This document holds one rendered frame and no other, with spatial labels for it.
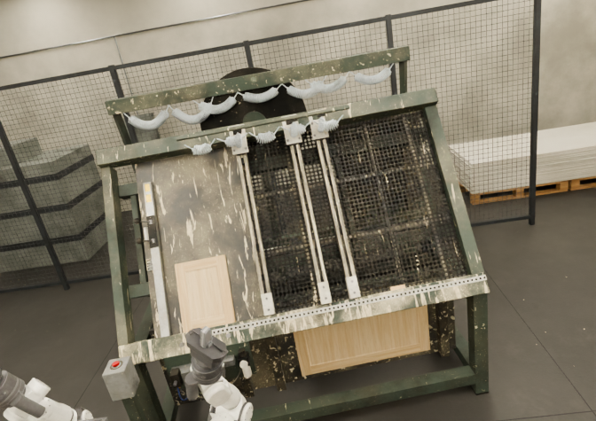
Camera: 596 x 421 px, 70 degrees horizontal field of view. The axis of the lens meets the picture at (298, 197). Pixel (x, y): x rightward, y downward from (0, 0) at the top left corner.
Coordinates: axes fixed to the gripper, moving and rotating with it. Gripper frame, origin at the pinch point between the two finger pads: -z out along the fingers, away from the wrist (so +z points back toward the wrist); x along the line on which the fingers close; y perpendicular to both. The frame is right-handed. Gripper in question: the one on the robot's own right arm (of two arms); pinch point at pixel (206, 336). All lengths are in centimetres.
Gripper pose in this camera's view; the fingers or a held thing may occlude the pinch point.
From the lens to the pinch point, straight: 120.8
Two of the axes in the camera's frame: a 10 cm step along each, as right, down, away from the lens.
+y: 5.1, -5.0, 7.0
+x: -8.6, -3.9, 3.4
